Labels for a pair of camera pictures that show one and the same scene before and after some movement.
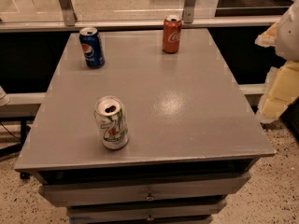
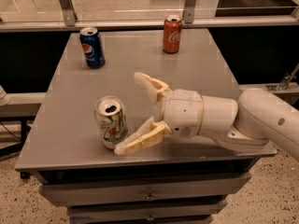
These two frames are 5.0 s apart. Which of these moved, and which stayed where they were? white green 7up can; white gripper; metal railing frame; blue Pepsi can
Moved: white gripper
Stayed: white green 7up can; blue Pepsi can; metal railing frame
